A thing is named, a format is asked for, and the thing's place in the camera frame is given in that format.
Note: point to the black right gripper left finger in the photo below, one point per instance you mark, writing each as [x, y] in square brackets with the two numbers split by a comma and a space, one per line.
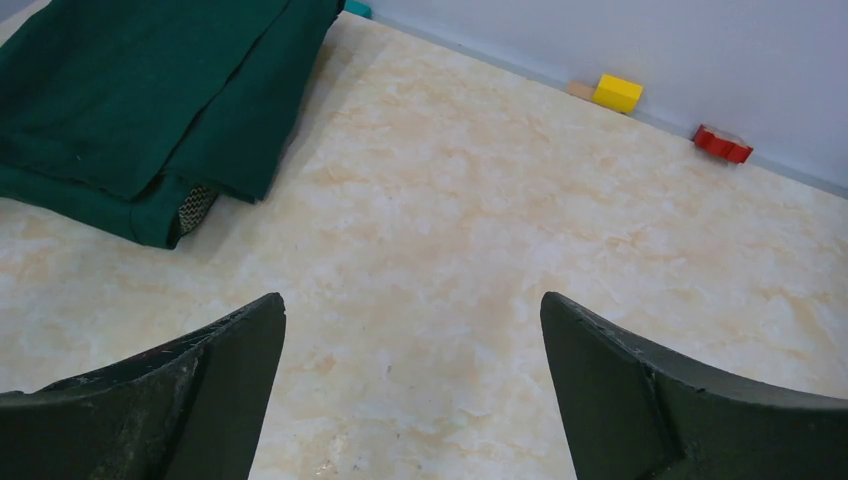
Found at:
[191, 408]

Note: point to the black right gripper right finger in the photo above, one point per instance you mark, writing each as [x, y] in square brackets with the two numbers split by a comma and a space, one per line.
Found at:
[634, 409]

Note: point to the dark green surgical drape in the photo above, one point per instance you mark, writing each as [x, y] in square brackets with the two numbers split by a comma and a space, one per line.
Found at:
[113, 111]

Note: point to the metal mesh instrument tray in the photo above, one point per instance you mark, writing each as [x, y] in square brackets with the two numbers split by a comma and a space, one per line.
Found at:
[195, 208]

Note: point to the red toy block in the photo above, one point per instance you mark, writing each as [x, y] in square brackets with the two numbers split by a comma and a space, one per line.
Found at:
[721, 144]

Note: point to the yellow wooden block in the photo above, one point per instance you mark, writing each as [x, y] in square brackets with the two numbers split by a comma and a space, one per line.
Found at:
[617, 94]

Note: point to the tan wooden block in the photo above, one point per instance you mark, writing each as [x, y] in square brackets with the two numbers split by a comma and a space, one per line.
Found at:
[580, 90]

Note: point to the teal block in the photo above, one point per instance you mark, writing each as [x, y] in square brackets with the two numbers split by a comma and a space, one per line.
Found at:
[358, 8]

